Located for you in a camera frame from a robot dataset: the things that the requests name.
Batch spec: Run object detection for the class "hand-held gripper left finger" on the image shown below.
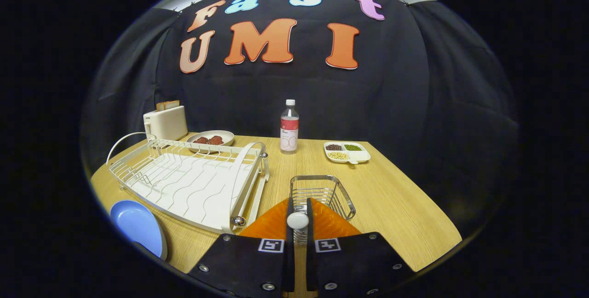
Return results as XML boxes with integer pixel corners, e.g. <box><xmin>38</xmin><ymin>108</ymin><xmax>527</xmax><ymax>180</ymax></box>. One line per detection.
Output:
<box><xmin>188</xmin><ymin>198</ymin><xmax>295</xmax><ymax>298</ymax></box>

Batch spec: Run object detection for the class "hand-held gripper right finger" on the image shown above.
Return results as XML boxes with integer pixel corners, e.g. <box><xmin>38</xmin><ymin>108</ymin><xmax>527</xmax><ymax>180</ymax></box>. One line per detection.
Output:
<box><xmin>306</xmin><ymin>198</ymin><xmax>417</xmax><ymax>298</ymax></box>

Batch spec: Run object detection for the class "metal spoon with white handle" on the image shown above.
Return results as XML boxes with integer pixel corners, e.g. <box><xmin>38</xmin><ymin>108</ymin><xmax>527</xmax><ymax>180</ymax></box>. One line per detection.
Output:
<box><xmin>287</xmin><ymin>204</ymin><xmax>310</xmax><ymax>246</ymax></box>

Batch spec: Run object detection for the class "metal wire basket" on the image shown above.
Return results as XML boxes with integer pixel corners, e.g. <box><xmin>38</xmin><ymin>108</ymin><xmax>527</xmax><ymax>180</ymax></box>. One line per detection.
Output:
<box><xmin>290</xmin><ymin>175</ymin><xmax>356</xmax><ymax>221</ymax></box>

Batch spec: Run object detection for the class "white wire dish rack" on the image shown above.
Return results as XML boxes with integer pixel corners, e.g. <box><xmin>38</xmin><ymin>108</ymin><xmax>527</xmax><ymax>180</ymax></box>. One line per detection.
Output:
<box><xmin>107</xmin><ymin>132</ymin><xmax>271</xmax><ymax>234</ymax></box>

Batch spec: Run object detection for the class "blue plate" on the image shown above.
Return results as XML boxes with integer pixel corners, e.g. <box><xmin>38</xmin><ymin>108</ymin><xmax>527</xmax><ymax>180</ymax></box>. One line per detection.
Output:
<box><xmin>110</xmin><ymin>200</ymin><xmax>168</xmax><ymax>260</ymax></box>

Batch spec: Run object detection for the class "white divided dish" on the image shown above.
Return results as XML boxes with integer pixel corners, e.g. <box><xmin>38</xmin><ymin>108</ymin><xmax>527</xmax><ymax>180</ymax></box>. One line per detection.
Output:
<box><xmin>324</xmin><ymin>141</ymin><xmax>371</xmax><ymax>165</ymax></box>

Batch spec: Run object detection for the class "beige round plate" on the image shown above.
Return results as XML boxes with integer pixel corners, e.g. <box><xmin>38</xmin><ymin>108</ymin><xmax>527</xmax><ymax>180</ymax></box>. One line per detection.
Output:
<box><xmin>186</xmin><ymin>130</ymin><xmax>235</xmax><ymax>154</ymax></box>

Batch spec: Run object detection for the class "clear bottle with red label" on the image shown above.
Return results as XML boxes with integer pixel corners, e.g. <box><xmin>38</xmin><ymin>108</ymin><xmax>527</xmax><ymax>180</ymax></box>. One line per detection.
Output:
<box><xmin>280</xmin><ymin>99</ymin><xmax>300</xmax><ymax>154</ymax></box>

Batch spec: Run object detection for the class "cream toaster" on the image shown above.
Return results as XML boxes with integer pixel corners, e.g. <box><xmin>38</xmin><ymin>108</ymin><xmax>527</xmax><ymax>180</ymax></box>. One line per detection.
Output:
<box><xmin>143</xmin><ymin>105</ymin><xmax>188</xmax><ymax>141</ymax></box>

